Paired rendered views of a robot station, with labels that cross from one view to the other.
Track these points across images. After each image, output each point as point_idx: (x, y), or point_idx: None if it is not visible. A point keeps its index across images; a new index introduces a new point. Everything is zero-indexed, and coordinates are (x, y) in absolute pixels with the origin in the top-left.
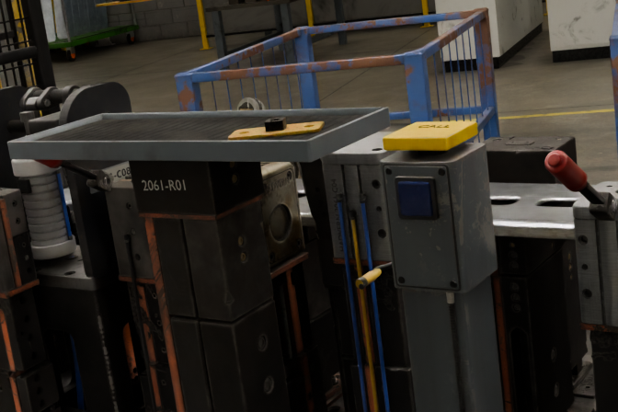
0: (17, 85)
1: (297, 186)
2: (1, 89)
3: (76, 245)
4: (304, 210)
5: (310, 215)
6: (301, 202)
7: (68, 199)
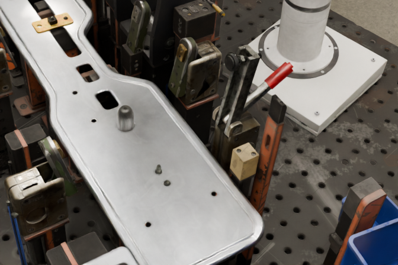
0: None
1: (21, 7)
2: None
3: (148, 57)
4: None
5: None
6: None
7: (132, 88)
